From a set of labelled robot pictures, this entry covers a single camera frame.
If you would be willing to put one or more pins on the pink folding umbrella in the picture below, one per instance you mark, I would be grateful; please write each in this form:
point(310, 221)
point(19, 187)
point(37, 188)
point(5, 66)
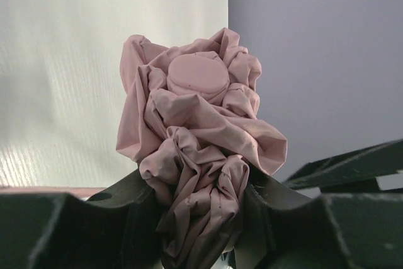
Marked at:
point(190, 123)

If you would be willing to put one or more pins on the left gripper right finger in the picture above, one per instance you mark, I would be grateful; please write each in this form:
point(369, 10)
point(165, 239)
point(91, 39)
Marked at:
point(285, 229)

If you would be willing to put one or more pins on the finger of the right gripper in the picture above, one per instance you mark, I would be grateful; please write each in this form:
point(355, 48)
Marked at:
point(359, 165)

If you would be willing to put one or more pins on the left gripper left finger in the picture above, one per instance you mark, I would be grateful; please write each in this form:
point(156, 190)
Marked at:
point(115, 228)

